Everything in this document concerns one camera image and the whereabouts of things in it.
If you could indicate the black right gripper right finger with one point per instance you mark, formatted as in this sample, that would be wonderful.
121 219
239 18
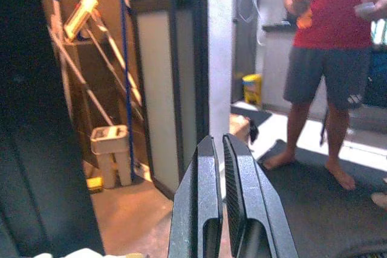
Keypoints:
257 200

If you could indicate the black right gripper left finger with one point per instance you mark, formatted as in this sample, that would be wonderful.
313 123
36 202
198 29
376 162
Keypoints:
198 197

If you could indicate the dark floor mat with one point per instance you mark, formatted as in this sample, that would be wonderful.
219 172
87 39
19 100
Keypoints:
326 206

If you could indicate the brown cardboard box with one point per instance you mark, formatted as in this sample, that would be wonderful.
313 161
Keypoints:
240 126

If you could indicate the small dark doormat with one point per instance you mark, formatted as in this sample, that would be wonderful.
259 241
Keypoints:
251 115

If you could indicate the white mop bucket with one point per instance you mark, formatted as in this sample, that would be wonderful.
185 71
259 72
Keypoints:
110 155

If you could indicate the yellow scrub sponge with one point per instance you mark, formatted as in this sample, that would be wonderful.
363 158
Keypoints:
95 185

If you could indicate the yellow plastic bucket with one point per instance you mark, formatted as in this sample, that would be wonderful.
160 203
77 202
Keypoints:
252 88

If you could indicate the white cloth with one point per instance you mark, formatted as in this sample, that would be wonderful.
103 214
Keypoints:
87 253

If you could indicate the dark framed glass door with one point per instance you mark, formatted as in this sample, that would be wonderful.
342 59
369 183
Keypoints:
169 67

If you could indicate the person in red shirt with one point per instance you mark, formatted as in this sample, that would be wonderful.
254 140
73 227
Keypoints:
328 67

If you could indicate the dark cabinet panel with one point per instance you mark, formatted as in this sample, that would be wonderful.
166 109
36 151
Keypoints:
39 113

